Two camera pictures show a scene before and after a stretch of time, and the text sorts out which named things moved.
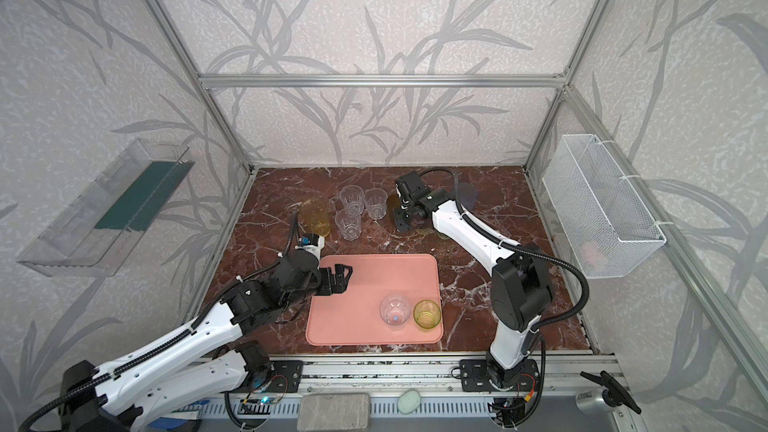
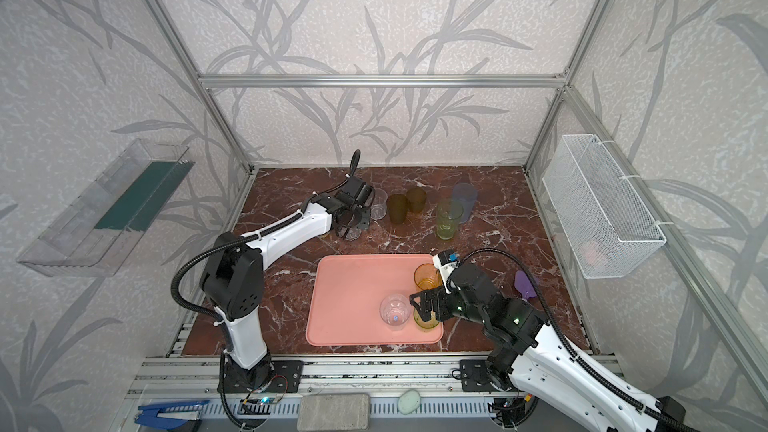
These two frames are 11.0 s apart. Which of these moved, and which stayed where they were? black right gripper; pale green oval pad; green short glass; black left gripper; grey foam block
Moved: black left gripper; black right gripper
Stayed: green short glass; grey foam block; pale green oval pad
